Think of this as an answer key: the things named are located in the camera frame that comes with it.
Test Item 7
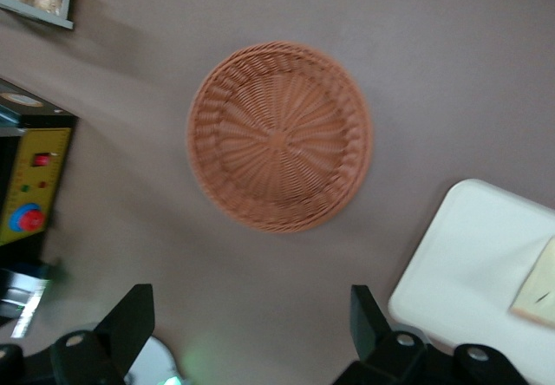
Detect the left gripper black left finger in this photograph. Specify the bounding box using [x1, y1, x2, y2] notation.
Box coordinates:
[0, 284, 155, 385]

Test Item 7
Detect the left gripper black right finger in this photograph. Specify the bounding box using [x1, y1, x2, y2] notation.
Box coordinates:
[333, 284, 539, 385]

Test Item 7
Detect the black machine yellow panel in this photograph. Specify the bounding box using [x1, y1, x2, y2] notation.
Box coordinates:
[0, 76, 82, 338]

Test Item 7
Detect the beige plastic tray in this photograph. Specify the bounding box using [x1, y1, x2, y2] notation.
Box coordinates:
[388, 179, 555, 351]

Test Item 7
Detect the triangular sandwich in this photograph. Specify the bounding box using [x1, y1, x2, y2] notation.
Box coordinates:
[509, 235, 555, 330]

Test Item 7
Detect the round brown wicker basket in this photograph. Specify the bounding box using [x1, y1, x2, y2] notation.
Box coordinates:
[186, 40, 374, 234]

